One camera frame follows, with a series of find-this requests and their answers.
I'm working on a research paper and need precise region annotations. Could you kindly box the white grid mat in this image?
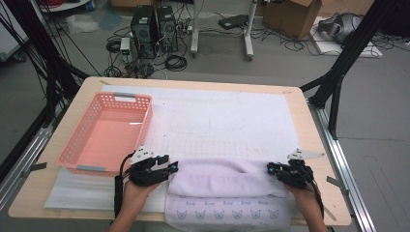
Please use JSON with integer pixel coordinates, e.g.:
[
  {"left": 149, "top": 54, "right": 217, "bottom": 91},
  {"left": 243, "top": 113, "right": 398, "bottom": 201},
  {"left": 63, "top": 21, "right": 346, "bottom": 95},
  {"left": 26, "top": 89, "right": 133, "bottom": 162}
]
[{"left": 44, "top": 84, "right": 321, "bottom": 218}]

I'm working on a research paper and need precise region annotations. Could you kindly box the white flat board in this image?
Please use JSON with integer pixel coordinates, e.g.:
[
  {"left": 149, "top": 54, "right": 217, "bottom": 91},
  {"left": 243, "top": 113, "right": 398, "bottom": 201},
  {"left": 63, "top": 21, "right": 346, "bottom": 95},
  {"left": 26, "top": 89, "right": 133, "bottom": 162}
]
[{"left": 309, "top": 15, "right": 384, "bottom": 59}]

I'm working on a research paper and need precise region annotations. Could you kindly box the small white power adapter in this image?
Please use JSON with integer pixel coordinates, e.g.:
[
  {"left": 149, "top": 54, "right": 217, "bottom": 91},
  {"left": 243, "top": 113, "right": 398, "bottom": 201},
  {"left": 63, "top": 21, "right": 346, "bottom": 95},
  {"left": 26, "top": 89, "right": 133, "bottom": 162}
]
[{"left": 119, "top": 37, "right": 132, "bottom": 63}]

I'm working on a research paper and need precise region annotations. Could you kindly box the clear plastic bag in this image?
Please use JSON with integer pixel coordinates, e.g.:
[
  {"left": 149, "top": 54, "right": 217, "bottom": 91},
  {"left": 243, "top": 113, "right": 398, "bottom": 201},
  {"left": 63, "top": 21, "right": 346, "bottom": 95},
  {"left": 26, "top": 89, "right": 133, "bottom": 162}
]
[{"left": 66, "top": 13, "right": 101, "bottom": 35}]

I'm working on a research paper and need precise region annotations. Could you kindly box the black computer tower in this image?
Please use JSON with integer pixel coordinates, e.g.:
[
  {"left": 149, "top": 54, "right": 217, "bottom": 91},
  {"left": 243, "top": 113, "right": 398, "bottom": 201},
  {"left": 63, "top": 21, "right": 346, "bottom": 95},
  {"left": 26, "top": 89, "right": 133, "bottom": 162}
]
[
  {"left": 130, "top": 5, "right": 160, "bottom": 60},
  {"left": 156, "top": 5, "right": 179, "bottom": 53}
]

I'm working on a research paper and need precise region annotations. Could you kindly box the person's left hand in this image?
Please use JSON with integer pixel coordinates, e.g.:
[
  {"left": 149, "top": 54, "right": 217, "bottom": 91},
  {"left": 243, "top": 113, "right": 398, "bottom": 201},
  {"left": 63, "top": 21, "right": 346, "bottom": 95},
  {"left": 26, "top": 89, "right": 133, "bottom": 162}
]
[{"left": 121, "top": 179, "right": 160, "bottom": 211}]

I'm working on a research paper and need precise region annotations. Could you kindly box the lilac cat-print garment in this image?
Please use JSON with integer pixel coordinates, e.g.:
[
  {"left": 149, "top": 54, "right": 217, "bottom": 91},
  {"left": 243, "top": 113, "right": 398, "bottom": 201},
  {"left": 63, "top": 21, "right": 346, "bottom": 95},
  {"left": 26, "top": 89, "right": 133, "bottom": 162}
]
[{"left": 164, "top": 158, "right": 293, "bottom": 232}]

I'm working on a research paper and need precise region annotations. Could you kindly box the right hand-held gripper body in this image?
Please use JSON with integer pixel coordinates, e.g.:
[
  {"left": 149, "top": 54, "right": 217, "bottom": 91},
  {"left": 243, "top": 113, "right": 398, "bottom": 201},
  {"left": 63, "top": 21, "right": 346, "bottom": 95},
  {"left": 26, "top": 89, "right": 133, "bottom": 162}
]
[{"left": 276, "top": 147, "right": 326, "bottom": 189}]

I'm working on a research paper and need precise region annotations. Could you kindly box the pink plastic basket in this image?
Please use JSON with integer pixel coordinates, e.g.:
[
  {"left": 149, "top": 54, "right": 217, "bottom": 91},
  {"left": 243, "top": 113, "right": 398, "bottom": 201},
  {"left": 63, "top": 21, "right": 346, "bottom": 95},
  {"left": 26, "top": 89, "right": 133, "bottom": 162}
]
[{"left": 56, "top": 91, "right": 154, "bottom": 178}]

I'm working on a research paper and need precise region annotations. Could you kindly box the aluminium rail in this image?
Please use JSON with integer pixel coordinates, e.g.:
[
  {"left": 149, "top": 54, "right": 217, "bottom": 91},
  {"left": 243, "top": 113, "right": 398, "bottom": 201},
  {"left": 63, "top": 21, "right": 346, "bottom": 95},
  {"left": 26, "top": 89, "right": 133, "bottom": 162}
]
[
  {"left": 0, "top": 105, "right": 66, "bottom": 211},
  {"left": 307, "top": 100, "right": 377, "bottom": 232}
]

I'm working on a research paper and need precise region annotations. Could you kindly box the coiled black cable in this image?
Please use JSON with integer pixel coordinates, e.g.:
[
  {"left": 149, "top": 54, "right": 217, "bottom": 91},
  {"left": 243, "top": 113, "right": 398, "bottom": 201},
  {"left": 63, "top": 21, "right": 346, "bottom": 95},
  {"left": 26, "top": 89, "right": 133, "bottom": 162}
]
[{"left": 164, "top": 54, "right": 189, "bottom": 73}]

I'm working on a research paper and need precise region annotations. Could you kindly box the person's right hand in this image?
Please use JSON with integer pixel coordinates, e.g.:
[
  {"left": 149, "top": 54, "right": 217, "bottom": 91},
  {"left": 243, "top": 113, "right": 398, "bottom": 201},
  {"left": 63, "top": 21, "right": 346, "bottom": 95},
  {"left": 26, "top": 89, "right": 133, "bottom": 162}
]
[{"left": 284, "top": 183, "right": 324, "bottom": 215}]

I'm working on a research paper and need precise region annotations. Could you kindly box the black flat box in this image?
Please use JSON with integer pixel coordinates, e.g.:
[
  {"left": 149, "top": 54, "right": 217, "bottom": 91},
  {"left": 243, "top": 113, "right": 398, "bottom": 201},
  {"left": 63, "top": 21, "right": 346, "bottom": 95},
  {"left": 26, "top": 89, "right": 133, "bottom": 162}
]
[{"left": 218, "top": 14, "right": 249, "bottom": 31}]

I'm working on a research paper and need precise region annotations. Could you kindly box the large cardboard box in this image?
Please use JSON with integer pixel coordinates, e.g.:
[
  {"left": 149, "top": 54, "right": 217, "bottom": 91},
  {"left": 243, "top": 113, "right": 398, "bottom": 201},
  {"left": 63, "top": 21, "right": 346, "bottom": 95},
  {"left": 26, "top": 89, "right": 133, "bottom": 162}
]
[{"left": 261, "top": 0, "right": 323, "bottom": 41}]

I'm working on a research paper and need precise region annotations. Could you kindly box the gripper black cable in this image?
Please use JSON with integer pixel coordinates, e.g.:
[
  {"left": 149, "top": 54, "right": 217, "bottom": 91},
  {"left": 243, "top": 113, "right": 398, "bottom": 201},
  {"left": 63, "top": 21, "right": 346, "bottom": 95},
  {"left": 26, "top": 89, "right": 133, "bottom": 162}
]
[
  {"left": 304, "top": 170, "right": 325, "bottom": 218},
  {"left": 113, "top": 154, "right": 135, "bottom": 220}
]

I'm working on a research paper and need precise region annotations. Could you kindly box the grey and black device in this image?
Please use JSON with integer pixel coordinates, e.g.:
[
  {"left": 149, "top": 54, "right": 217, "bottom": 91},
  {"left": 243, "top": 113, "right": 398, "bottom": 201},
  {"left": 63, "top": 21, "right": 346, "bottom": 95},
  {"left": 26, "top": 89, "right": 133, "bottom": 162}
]
[{"left": 317, "top": 12, "right": 364, "bottom": 44}]

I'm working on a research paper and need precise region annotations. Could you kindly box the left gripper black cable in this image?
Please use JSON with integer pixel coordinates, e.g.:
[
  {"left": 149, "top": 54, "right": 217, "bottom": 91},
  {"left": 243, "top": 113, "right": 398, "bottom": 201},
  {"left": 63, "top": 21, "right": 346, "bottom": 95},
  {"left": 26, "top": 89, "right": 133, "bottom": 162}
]
[{"left": 113, "top": 154, "right": 135, "bottom": 220}]

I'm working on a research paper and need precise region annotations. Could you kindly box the black metal frame strut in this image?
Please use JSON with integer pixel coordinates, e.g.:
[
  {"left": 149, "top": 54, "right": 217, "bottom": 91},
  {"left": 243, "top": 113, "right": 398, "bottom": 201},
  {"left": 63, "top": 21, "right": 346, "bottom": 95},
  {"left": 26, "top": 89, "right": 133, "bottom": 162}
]
[
  {"left": 0, "top": 0, "right": 91, "bottom": 129},
  {"left": 299, "top": 0, "right": 400, "bottom": 141}
]

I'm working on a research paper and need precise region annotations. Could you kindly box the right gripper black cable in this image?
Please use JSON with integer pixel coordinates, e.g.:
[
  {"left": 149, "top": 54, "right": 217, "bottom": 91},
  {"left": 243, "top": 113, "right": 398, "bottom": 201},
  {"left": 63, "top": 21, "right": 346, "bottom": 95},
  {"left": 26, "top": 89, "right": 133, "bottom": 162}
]
[{"left": 304, "top": 170, "right": 325, "bottom": 218}]

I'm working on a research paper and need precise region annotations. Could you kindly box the white rolling stand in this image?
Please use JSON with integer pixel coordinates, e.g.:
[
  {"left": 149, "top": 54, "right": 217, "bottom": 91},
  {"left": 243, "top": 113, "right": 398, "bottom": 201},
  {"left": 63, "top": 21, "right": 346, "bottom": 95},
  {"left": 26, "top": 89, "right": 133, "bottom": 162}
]
[{"left": 190, "top": 0, "right": 259, "bottom": 62}]

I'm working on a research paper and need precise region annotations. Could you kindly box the grey metal bracket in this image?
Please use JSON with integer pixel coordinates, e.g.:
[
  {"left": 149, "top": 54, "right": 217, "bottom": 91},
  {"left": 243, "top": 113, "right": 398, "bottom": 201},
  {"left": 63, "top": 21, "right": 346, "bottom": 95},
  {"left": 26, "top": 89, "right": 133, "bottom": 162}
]
[
  {"left": 326, "top": 175, "right": 350, "bottom": 196},
  {"left": 20, "top": 161, "right": 48, "bottom": 179}
]

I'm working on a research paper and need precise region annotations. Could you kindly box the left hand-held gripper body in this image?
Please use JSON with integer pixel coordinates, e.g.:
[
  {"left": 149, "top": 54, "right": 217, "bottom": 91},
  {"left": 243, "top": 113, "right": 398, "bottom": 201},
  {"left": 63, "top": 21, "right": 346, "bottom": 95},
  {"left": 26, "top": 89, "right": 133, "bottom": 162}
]
[{"left": 128, "top": 145, "right": 171, "bottom": 188}]

